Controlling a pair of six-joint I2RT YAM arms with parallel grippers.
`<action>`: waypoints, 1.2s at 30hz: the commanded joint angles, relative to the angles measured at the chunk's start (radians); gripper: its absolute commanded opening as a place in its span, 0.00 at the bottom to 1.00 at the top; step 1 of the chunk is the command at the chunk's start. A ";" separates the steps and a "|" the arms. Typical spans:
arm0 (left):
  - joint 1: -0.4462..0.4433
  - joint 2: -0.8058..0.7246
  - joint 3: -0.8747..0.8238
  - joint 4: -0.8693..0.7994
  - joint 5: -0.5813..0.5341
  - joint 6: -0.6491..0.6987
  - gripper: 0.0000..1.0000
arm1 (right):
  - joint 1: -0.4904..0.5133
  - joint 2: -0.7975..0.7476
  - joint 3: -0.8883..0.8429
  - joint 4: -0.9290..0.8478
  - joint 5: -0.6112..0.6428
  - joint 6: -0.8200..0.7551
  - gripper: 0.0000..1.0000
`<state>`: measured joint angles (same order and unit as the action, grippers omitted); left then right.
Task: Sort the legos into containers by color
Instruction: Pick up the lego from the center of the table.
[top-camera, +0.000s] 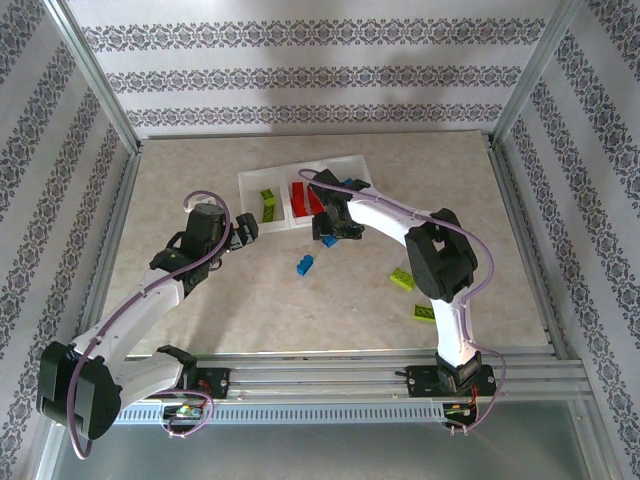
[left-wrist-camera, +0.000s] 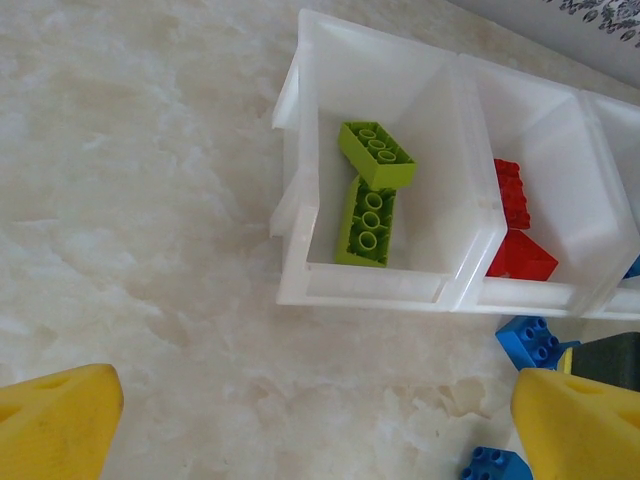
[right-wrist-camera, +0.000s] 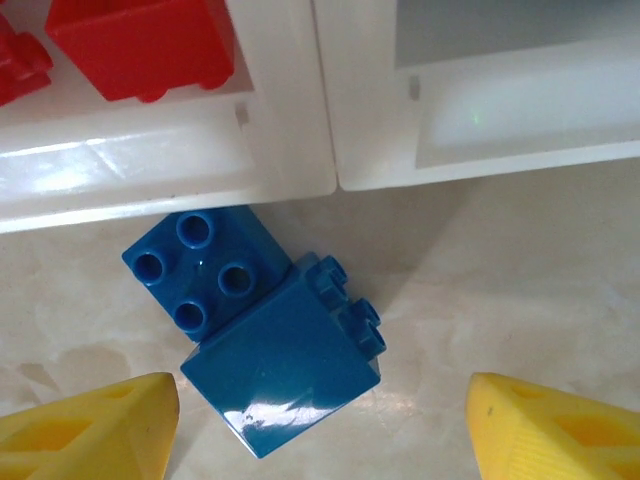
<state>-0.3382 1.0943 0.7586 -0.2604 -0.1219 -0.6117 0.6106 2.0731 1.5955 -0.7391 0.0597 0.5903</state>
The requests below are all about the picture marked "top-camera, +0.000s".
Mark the aluminium right side rail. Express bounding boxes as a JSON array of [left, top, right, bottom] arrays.
[[487, 139, 581, 361]]

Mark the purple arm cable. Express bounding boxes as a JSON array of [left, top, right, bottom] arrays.
[[298, 168, 507, 436], [67, 189, 232, 461]]

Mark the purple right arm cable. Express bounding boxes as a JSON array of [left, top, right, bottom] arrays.
[[298, 168, 507, 436]]

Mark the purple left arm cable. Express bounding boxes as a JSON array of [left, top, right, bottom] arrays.
[[67, 189, 232, 461]]

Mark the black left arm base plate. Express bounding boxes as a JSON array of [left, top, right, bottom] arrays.
[[192, 367, 232, 401]]

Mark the aluminium frame post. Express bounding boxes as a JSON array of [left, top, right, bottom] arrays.
[[42, 0, 144, 156], [489, 0, 584, 146]]

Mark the aluminium right frame post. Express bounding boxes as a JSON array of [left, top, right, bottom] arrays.
[[489, 0, 584, 146]]

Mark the white three-compartment plastic container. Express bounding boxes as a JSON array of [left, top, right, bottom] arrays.
[[237, 154, 379, 235]]

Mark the aluminium front frame rail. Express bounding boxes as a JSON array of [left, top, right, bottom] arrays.
[[47, 349, 594, 399]]

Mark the grey metal shelf panel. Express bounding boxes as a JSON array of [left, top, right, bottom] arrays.
[[29, 399, 621, 480]]

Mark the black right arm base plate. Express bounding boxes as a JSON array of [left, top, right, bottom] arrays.
[[404, 364, 499, 400]]

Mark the grey slotted cable duct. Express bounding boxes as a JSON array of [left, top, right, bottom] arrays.
[[112, 402, 449, 426]]

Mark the aluminium left side rail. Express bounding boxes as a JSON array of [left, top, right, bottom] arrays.
[[69, 147, 144, 364]]

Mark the aluminium left frame post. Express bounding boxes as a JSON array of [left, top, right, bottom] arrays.
[[42, 0, 144, 156]]

